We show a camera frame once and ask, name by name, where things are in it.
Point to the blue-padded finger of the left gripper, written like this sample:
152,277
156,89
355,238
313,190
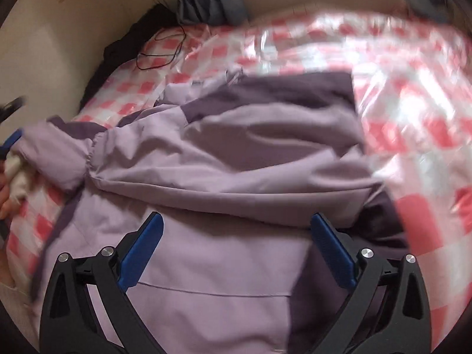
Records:
10,141
11,107

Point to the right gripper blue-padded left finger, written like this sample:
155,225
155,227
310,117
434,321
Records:
69,323

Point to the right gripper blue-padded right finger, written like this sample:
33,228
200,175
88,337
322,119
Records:
387,308

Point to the lilac and purple jacket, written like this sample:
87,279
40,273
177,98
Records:
237,166

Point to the black clothing pile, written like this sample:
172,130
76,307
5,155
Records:
127,47

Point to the person's left hand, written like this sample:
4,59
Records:
8,207

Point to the cream quilted blanket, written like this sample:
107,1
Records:
20,176

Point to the pink checkered plastic-covered bedding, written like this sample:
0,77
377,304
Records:
412,92

